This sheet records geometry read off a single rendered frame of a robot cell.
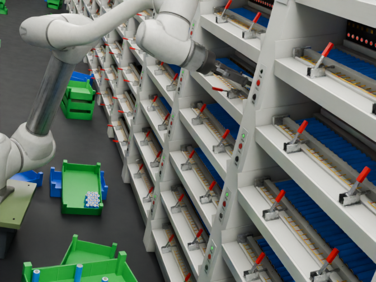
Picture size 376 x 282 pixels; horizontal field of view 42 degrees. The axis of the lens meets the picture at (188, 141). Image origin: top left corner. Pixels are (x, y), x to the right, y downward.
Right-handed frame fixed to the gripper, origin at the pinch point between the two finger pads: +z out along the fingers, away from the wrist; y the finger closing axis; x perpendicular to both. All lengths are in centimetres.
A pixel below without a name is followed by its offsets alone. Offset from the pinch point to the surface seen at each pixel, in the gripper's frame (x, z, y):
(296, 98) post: -3.6, 3.0, -22.1
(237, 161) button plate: 21.4, -1.5, -17.9
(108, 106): 83, 20, 214
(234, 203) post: 33.3, 2.2, -21.9
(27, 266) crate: 67, -50, -27
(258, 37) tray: -13.9, -5.1, 1.0
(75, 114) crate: 100, 1, 219
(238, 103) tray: 7.3, -2.1, -2.5
